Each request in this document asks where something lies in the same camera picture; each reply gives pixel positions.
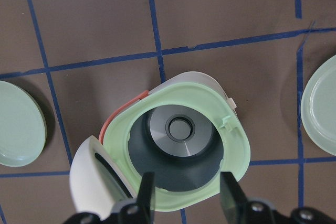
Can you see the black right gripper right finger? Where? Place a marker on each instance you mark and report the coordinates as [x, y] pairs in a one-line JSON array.
[[238, 208]]

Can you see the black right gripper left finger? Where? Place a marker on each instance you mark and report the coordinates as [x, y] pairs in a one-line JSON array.
[[141, 211]]

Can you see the white rice cooker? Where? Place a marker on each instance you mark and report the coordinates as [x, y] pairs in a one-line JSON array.
[[186, 131]]

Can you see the green plate near left arm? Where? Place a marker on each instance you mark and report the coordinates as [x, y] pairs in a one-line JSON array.
[[318, 107]]

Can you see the green plate near right arm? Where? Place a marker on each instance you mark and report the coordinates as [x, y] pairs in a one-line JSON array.
[[23, 127]]

